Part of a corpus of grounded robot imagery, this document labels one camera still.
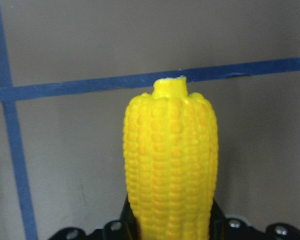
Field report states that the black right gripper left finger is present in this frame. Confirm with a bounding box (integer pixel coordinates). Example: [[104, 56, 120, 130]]
[[49, 198, 140, 240]]

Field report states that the yellow plastic corn cob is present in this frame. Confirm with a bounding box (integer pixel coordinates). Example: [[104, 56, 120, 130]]
[[123, 76, 219, 240]]

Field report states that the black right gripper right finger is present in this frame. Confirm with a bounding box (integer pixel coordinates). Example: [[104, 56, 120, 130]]
[[209, 200, 300, 240]]

